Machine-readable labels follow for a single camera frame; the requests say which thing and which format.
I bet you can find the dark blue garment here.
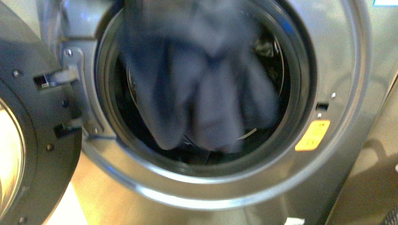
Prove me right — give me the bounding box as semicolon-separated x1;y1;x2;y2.
120;0;279;153

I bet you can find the grey front-load washing machine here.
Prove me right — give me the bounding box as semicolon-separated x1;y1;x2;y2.
36;0;398;225

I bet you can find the black rubber door gasket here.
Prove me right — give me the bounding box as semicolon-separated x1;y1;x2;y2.
97;0;311;177

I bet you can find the yellow warning sticker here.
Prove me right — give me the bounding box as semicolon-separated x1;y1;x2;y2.
295;120;330;151

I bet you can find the grey door hinge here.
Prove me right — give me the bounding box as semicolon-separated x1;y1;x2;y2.
44;46;104;138

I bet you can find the round glass washer door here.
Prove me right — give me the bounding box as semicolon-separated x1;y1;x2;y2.
0;0;82;225

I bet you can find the white blue energy label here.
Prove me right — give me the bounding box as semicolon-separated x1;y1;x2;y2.
374;0;398;7

